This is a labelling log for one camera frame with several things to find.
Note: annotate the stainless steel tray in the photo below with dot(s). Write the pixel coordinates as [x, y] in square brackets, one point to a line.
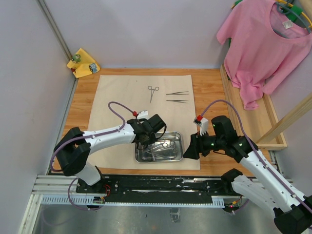
[142, 154]

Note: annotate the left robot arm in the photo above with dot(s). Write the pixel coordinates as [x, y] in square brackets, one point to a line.
[75, 147]

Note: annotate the pink t-shirt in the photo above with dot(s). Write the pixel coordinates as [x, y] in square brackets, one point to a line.
[265, 48]

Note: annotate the steel surgical forceps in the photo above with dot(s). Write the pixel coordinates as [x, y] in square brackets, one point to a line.
[178, 93]

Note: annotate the wooden pole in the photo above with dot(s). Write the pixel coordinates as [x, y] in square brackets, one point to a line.
[291, 117]

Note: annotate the wooden tray frame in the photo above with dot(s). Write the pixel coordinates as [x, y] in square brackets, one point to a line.
[256, 123]

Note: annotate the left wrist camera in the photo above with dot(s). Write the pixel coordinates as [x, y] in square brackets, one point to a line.
[141, 115]

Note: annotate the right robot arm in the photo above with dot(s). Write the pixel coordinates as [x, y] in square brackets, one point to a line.
[290, 208]

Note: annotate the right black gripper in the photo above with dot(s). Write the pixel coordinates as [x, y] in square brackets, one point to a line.
[196, 146]

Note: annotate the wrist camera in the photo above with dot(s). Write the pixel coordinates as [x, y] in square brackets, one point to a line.
[202, 123]
[141, 115]

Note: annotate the beige cloth wrap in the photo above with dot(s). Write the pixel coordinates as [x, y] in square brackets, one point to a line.
[123, 94]

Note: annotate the green clothes hanger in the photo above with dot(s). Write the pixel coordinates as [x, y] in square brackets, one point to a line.
[287, 7]

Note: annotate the long steel hemostat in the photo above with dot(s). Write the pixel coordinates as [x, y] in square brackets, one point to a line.
[152, 90]

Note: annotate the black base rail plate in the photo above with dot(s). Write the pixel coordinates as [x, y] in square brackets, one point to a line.
[158, 188]

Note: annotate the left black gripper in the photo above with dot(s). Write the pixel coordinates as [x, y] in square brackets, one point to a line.
[149, 142]

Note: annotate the steel surgical scissors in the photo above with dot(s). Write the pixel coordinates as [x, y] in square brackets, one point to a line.
[164, 149]

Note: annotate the yellow printed cloth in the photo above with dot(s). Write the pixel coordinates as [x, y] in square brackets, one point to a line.
[82, 64]

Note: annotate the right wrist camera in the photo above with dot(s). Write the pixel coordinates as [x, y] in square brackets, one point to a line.
[202, 123]

